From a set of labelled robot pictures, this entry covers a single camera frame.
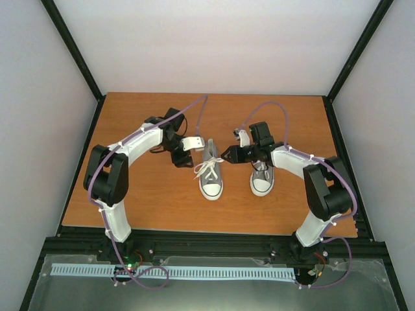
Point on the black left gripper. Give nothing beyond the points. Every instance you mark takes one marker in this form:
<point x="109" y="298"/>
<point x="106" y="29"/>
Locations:
<point x="182" y="161"/>

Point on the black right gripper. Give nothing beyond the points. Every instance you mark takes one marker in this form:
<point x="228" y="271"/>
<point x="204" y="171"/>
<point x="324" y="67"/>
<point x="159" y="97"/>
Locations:
<point x="235" y="157"/>

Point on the white shoelace of sneaker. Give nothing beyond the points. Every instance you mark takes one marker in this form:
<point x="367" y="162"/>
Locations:
<point x="209" y="168"/>
<point x="263" y="172"/>

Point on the grey sneaker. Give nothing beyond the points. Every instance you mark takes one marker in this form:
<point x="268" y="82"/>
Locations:
<point x="210" y="189"/>
<point x="259" y="187"/>

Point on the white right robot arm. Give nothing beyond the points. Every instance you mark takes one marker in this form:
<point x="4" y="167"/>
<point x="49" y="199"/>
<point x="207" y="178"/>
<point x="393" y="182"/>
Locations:
<point x="329" y="195"/>

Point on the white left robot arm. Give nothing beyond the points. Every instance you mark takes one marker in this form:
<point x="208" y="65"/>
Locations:
<point x="107" y="174"/>

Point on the clear plastic front sheet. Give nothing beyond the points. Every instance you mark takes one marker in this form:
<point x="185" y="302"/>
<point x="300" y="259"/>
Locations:
<point x="357" y="285"/>

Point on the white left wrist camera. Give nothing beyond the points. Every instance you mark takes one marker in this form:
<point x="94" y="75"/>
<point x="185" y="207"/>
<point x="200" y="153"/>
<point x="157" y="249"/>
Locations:
<point x="196" y="143"/>

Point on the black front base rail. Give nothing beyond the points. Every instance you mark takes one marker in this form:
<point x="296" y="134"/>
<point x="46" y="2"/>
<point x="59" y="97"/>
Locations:
<point x="155" y="246"/>

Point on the light blue cable duct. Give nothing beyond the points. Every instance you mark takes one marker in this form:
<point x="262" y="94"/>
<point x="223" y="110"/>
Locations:
<point x="179" y="273"/>

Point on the black left frame post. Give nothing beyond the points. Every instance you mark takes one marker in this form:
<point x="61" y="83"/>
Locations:
<point x="66" y="36"/>

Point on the black frame post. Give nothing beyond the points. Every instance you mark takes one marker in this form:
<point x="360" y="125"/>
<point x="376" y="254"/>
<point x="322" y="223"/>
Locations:
<point x="66" y="36"/>
<point x="372" y="25"/>

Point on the black right frame post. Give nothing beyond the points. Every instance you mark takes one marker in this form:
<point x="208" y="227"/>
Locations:
<point x="372" y="25"/>

